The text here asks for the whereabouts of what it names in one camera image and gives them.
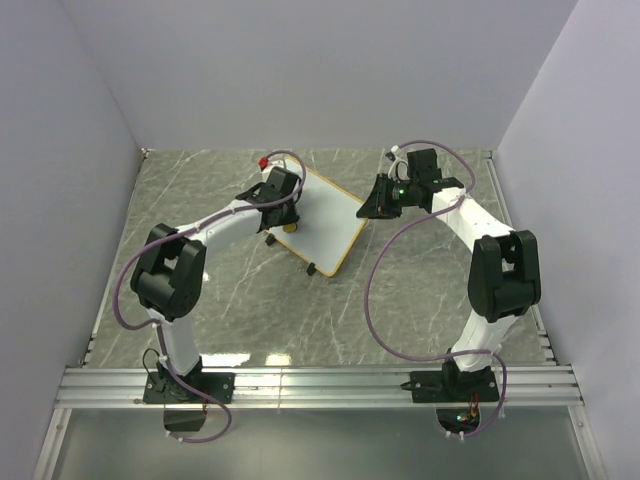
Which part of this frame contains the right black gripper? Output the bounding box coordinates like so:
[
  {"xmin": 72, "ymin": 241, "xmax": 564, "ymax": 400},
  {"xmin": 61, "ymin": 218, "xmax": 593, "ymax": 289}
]
[{"xmin": 356, "ymin": 173, "xmax": 419, "ymax": 220}]

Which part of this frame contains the yellow framed whiteboard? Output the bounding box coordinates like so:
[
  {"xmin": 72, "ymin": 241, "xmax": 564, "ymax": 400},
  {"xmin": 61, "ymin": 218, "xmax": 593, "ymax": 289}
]
[{"xmin": 268, "ymin": 168, "xmax": 366, "ymax": 277}]

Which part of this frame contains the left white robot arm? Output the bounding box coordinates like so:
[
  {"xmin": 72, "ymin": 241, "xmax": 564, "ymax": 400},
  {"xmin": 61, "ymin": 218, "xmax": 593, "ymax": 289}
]
[{"xmin": 130, "ymin": 174, "xmax": 302, "ymax": 402}]

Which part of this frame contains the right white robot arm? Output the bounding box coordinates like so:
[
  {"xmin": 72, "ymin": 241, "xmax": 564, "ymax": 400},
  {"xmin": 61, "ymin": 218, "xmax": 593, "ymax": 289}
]
[{"xmin": 356, "ymin": 173, "xmax": 541, "ymax": 400}]

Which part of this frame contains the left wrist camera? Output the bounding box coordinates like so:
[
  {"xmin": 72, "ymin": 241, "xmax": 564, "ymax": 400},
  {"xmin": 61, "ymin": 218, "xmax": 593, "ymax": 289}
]
[{"xmin": 257, "ymin": 157, "xmax": 301, "ymax": 203}]

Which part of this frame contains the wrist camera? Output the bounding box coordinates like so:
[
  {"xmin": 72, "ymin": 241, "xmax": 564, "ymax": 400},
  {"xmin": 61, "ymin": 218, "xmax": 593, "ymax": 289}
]
[
  {"xmin": 386, "ymin": 146, "xmax": 442, "ymax": 183},
  {"xmin": 257, "ymin": 157, "xmax": 301, "ymax": 203}
]

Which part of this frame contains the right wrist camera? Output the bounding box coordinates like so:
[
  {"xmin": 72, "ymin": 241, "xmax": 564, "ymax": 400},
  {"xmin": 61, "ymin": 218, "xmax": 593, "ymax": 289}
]
[{"xmin": 386, "ymin": 146, "xmax": 442, "ymax": 183}]

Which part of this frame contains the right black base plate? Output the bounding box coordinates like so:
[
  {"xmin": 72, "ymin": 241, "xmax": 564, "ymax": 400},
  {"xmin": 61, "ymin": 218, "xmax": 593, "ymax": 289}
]
[{"xmin": 400, "ymin": 369, "xmax": 500, "ymax": 403}]

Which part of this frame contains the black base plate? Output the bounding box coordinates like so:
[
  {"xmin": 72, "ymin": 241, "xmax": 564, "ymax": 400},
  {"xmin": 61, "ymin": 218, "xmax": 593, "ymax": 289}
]
[
  {"xmin": 400, "ymin": 369, "xmax": 500, "ymax": 403},
  {"xmin": 143, "ymin": 370, "xmax": 235, "ymax": 404}
]

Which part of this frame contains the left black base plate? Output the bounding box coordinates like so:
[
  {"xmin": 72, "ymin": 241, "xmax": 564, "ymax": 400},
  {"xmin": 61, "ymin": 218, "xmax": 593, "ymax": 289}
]
[{"xmin": 143, "ymin": 370, "xmax": 235, "ymax": 404}]

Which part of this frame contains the aluminium mounting rail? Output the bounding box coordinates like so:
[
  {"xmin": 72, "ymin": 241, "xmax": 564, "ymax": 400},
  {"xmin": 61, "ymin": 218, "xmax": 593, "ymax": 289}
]
[{"xmin": 54, "ymin": 365, "xmax": 584, "ymax": 410}]

